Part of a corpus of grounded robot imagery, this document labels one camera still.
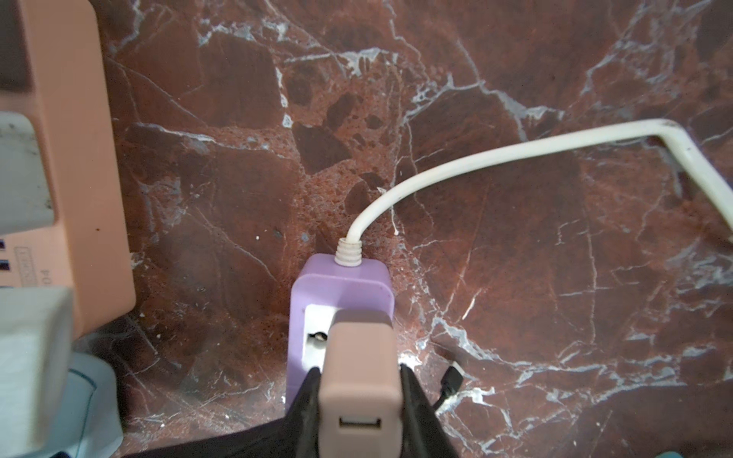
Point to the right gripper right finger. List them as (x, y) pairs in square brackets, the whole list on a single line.
[(423, 434)]

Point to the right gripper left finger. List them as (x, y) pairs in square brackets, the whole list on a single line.
[(294, 435)]

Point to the pink usb charger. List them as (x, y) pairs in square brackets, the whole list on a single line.
[(360, 396)]

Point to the purple power strip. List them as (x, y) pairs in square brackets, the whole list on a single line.
[(323, 288)]

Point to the orange power strip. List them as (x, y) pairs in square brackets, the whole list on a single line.
[(52, 73)]

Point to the light blue wireless mouse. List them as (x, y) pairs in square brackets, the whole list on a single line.
[(87, 423)]

